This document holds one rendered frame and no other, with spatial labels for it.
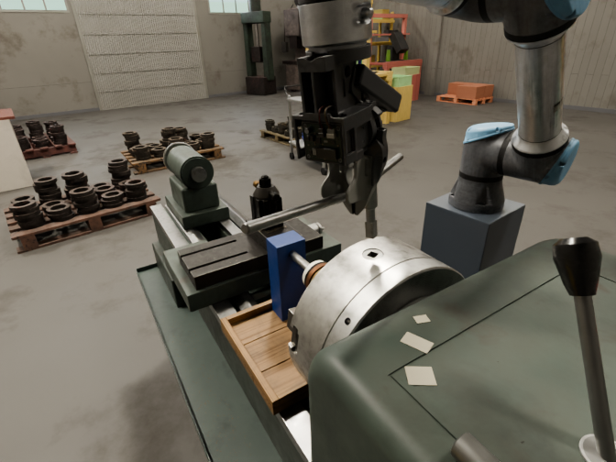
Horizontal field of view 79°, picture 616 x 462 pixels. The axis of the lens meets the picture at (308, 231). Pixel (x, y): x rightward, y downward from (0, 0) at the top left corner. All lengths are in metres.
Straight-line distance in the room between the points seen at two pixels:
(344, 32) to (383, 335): 0.32
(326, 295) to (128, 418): 1.64
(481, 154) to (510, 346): 0.72
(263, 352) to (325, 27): 0.73
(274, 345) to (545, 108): 0.80
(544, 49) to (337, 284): 0.58
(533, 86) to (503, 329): 0.57
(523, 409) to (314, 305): 0.31
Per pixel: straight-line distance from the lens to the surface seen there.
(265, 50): 12.57
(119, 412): 2.15
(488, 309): 0.50
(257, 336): 0.98
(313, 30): 0.42
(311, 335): 0.59
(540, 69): 0.90
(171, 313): 1.70
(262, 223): 0.37
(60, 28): 11.82
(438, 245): 1.20
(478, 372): 0.42
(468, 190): 1.13
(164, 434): 1.99
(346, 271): 0.59
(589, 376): 0.38
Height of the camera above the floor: 1.55
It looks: 27 degrees down
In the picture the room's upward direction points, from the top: 2 degrees counter-clockwise
